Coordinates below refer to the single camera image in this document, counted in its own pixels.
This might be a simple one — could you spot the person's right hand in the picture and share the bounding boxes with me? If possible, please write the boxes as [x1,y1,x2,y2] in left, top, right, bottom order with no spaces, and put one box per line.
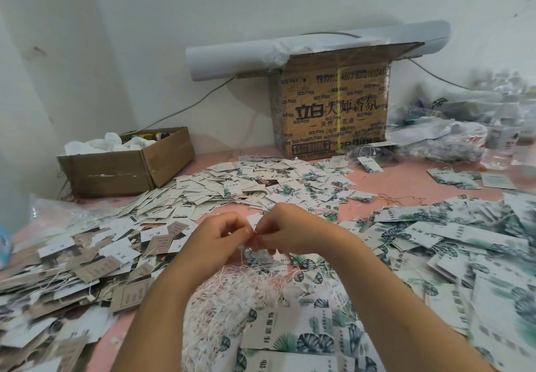
[250,202,357,255]

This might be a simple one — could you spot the white roll in plastic wrap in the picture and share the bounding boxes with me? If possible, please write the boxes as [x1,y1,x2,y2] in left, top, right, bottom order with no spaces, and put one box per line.
[186,21,452,82]

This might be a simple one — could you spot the person's left hand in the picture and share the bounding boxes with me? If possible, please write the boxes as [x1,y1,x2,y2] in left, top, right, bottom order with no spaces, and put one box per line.
[171,212,256,280]

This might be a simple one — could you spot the pile of brown white tags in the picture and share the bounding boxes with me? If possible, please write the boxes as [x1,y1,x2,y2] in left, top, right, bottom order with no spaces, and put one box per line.
[0,210,192,372]

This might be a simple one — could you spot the person's left forearm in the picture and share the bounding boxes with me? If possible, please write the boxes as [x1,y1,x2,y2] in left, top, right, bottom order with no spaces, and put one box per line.
[111,267,214,372]

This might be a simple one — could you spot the small open cardboard box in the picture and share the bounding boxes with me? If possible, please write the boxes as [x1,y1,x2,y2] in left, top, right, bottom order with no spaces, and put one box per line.
[57,127,196,198]

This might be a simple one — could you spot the pile of white strings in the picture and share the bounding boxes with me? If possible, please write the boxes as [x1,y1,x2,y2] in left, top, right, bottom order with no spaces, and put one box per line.
[180,263,286,372]

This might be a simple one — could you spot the person's right forearm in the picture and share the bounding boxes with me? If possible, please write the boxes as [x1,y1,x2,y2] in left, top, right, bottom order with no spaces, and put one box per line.
[322,229,495,372]

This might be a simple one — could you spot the heap of clear plastic bags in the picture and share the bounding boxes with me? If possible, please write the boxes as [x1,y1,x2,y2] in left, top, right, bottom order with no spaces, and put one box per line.
[387,70,536,174]

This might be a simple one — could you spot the blue tissue pack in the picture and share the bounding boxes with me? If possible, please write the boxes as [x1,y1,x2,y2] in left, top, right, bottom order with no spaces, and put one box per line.
[0,221,13,268]

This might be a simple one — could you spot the clear plastic bag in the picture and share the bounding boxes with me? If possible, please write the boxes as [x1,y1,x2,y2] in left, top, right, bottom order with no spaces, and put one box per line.
[27,195,95,233]

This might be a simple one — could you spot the black cable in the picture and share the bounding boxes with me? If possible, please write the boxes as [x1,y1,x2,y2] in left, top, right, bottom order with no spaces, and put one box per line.
[134,76,237,132]

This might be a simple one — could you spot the heap of small tags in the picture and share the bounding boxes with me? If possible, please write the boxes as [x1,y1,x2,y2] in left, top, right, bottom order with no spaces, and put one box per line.
[113,156,380,222]

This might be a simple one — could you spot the white crumpled material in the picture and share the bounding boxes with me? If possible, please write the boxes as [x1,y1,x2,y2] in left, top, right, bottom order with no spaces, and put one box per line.
[64,132,159,156]

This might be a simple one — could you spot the pile of green leaf tags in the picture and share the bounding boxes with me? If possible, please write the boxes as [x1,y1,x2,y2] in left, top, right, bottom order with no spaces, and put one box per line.
[209,195,536,372]

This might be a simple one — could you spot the large printed cardboard box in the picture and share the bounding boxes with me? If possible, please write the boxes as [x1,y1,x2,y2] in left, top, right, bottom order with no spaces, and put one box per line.
[268,41,425,161]

